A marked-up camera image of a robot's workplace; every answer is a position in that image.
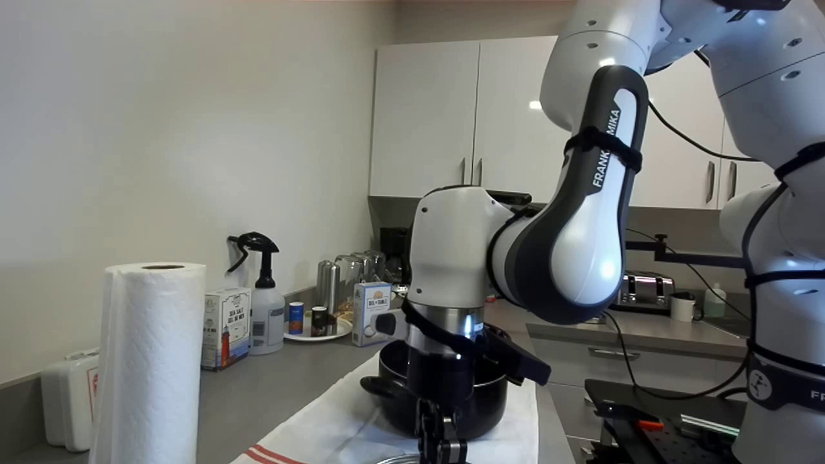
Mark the white carton with red print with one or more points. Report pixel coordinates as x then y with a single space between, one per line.
225 324

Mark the black cooking pot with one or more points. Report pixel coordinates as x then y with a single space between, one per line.
397 409

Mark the white paper towel roll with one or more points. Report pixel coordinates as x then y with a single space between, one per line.
153 360

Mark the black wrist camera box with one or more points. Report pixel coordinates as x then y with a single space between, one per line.
518 359

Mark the small pale bottle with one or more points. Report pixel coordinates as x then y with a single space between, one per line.
714 304

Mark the black camera on mount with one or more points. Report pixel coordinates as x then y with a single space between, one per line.
515 197

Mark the white cloth with red stripes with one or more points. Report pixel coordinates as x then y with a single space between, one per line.
335 429

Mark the silver toaster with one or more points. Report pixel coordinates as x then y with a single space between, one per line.
644 291

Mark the small jar with blue label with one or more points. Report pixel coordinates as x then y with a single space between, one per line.
294 317

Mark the metal utensil rack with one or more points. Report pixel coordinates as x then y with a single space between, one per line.
361 268

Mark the black device with red button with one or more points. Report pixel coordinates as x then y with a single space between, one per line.
660 426

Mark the spray bottle with black trigger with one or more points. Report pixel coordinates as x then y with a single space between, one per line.
265 317

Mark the white carton with grey print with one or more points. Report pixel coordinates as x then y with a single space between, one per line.
368 304

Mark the white cup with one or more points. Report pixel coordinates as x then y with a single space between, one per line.
682 306

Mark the small dark jar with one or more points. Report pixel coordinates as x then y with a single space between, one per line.
319 321

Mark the tall metal canister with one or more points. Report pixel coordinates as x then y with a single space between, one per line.
331 287

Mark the white cabinet door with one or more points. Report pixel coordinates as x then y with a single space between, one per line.
511 128
747 181
425 119
678 181

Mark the white plastic container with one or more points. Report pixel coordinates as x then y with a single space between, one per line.
68 403

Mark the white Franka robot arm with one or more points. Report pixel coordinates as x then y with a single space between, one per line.
582 233

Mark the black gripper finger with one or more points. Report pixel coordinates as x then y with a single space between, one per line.
453 442
425 438

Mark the white plate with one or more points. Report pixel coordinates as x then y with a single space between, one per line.
300 337

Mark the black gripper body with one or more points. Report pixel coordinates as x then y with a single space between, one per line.
444 381

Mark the black coffee machine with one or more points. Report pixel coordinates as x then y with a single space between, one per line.
395 250

